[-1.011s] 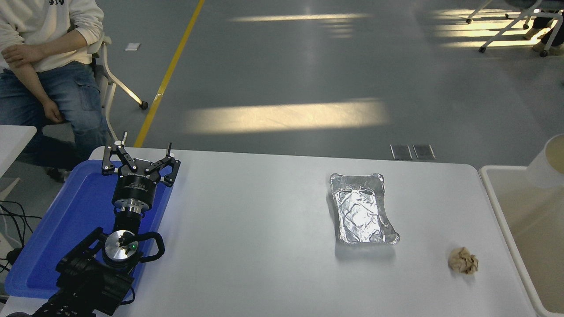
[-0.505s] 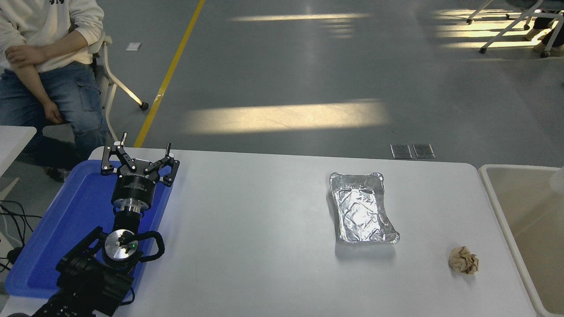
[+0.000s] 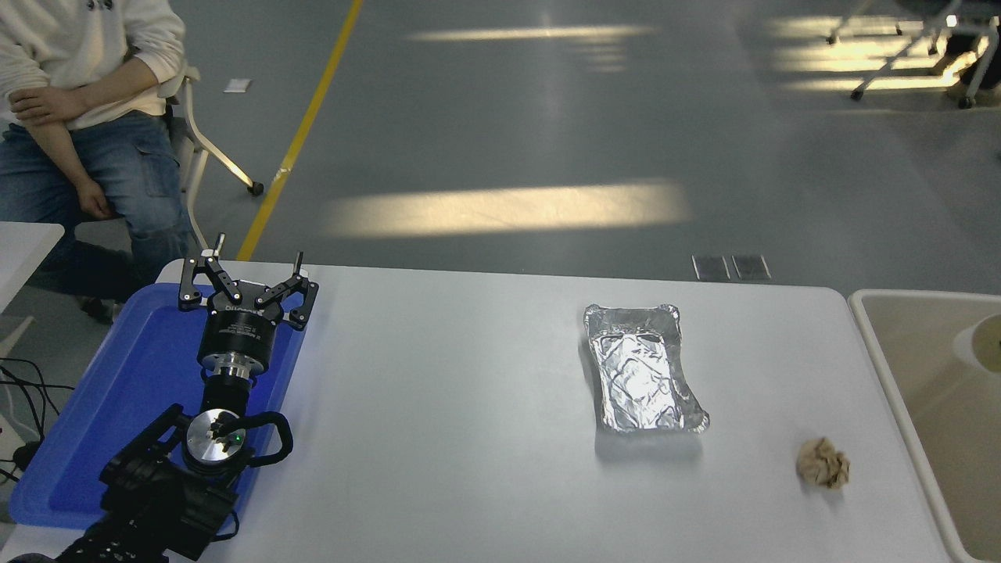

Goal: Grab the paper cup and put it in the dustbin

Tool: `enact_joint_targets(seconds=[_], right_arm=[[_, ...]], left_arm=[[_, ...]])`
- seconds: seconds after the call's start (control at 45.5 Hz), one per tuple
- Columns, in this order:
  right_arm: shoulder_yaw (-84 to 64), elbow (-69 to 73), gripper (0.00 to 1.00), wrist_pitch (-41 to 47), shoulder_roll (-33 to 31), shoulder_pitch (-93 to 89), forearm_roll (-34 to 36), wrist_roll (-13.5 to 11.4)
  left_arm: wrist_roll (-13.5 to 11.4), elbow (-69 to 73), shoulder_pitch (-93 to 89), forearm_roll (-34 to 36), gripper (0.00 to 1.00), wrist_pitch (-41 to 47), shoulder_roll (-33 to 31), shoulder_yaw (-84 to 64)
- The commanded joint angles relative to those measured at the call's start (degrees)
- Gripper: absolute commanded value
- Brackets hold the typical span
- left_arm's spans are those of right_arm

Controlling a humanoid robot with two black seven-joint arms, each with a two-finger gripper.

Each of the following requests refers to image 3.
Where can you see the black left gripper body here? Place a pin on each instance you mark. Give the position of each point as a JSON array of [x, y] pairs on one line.
[[237, 328]]

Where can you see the white paper cup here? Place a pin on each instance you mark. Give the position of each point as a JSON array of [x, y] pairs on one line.
[[974, 344]]

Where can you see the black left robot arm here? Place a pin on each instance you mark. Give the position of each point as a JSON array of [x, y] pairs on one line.
[[156, 500]]

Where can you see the seated person's right forearm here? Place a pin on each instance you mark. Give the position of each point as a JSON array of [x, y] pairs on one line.
[[59, 152]]

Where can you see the seated person's left forearm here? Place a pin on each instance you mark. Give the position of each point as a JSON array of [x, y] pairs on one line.
[[117, 82]]

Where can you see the seated person's right hand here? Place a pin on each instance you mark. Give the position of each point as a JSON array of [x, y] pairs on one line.
[[95, 202]]

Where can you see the seated person's left hand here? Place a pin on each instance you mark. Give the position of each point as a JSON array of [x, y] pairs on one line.
[[47, 105]]

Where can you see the blue plastic tray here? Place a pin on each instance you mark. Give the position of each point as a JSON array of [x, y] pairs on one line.
[[117, 391]]

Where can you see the seated person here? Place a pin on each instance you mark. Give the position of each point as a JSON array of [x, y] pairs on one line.
[[125, 156]]

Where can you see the white side table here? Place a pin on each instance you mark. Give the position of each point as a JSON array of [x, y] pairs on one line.
[[23, 250]]

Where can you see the silver foil tray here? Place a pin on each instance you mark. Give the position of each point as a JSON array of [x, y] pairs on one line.
[[641, 375]]

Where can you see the metal floor socket plate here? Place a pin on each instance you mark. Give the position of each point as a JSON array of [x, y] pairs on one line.
[[711, 267], [751, 267]]

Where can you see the crumpled tan paper ball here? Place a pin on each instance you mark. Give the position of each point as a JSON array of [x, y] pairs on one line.
[[823, 463]]

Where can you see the large pale bin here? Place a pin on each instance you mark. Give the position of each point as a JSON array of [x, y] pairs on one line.
[[938, 469]]

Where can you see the person beside wheeled chair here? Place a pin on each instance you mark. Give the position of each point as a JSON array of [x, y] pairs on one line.
[[977, 70]]

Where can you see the white frame wheeled chair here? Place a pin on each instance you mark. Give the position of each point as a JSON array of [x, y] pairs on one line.
[[899, 62]]

